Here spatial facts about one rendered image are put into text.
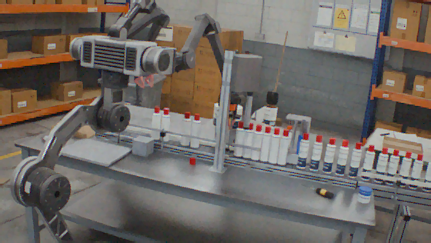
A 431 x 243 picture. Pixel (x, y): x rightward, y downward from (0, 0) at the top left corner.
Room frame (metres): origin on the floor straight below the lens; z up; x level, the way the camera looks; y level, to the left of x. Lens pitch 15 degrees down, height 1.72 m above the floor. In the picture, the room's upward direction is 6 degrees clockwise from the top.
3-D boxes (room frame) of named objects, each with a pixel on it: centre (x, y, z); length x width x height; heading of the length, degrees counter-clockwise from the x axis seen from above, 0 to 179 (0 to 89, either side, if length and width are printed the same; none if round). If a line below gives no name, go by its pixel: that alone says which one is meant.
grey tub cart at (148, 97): (5.01, 1.00, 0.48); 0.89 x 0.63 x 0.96; 171
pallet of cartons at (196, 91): (6.41, 0.33, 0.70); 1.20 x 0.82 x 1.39; 67
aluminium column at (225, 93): (2.28, -0.05, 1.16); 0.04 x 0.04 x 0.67; 73
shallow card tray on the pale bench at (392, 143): (3.17, -1.56, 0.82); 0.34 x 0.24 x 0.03; 67
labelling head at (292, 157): (2.39, -0.49, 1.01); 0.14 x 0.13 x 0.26; 73
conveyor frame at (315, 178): (2.43, -0.05, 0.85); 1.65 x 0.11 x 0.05; 73
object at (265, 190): (2.65, 0.01, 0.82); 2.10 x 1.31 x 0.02; 73
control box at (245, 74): (2.32, -0.13, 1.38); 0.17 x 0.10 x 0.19; 128
